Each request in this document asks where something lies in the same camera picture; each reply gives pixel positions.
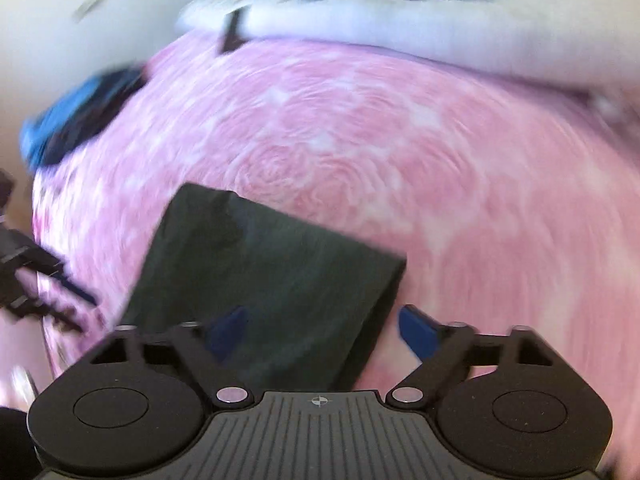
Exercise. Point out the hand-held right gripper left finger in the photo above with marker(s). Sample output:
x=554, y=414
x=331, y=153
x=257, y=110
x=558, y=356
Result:
x=229, y=329

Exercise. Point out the white pillow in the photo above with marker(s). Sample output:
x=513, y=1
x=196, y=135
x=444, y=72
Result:
x=400, y=25

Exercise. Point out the pink floral bedsheet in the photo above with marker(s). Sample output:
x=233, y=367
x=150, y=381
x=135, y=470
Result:
x=400, y=160

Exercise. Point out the dark grey shirt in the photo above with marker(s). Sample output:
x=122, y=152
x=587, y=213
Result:
x=270, y=285

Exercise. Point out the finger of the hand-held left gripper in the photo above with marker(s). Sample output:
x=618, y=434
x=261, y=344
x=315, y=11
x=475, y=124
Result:
x=75, y=287
x=57, y=316

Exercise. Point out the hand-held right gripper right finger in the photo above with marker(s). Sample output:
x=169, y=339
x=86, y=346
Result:
x=419, y=336

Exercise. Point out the blue and black cloth pile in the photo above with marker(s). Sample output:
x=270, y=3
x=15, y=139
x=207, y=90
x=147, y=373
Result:
x=75, y=115

